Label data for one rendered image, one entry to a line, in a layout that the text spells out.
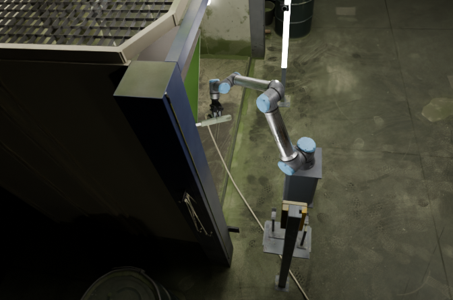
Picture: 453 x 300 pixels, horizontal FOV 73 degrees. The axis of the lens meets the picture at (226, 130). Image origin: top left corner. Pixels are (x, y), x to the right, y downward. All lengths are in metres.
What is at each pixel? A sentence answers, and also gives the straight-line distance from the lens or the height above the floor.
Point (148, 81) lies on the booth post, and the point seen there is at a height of 2.29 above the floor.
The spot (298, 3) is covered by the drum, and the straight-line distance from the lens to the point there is 4.64.
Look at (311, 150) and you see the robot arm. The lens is 2.51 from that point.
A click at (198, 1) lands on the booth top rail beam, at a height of 2.29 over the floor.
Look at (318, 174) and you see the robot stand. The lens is 2.71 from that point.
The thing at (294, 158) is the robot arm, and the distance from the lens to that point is 2.42.
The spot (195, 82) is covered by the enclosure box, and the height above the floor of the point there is 1.07.
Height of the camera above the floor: 2.99
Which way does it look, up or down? 53 degrees down
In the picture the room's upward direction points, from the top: 10 degrees counter-clockwise
